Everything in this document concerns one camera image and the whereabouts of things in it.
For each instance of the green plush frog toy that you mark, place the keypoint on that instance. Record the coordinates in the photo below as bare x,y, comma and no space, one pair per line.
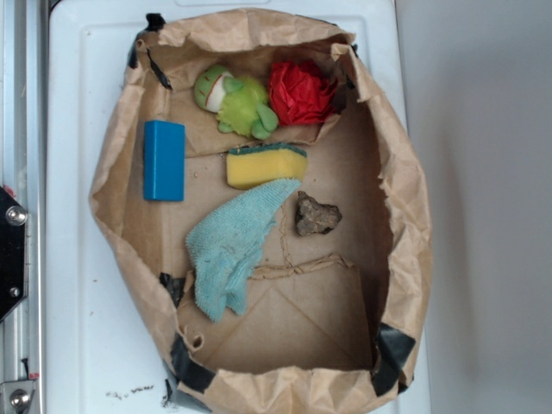
240,104

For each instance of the aluminium frame rail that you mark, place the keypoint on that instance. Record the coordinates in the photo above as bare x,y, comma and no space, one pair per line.
24,47

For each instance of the light blue microfiber cloth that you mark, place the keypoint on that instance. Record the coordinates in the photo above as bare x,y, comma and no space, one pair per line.
226,246

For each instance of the grey brown rock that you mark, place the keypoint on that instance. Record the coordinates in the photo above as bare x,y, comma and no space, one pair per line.
312,217

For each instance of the yellow sponge with green scourer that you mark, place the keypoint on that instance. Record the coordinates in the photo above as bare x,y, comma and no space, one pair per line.
248,167

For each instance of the brown paper bag tray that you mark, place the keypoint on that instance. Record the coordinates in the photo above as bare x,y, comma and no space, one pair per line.
334,321

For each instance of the blue rectangular block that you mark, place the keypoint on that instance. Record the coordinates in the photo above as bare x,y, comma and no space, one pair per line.
164,161

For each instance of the black metal bracket plate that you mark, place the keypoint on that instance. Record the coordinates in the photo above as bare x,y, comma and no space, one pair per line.
14,273

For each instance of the red crumpled paper ball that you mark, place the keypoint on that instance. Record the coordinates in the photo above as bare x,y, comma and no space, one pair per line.
300,94

